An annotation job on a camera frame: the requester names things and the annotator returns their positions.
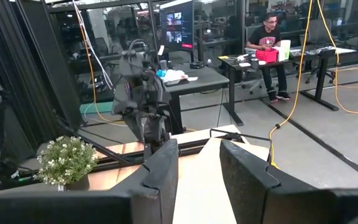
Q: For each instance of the monitor showing camera views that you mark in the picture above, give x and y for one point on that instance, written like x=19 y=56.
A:
x=177 y=28

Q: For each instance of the black metal table frame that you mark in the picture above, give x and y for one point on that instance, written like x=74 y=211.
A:
x=191 y=150

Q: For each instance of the red plastic box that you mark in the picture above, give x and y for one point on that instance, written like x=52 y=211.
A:
x=266 y=56

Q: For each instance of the grey office chair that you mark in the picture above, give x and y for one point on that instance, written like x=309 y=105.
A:
x=317 y=31

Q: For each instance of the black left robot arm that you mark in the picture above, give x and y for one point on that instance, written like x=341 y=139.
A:
x=138 y=93

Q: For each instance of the white jug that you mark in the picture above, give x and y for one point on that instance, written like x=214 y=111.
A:
x=285 y=49

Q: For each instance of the black desk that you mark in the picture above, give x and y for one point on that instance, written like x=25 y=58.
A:
x=322 y=77

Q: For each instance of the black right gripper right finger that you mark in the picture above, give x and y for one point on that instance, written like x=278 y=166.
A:
x=275 y=202

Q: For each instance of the potted plant white blossoms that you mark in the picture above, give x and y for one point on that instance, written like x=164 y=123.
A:
x=67 y=158

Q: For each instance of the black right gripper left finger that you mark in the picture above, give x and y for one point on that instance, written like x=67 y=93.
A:
x=104 y=205

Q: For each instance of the person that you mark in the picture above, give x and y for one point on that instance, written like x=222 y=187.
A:
x=264 y=37

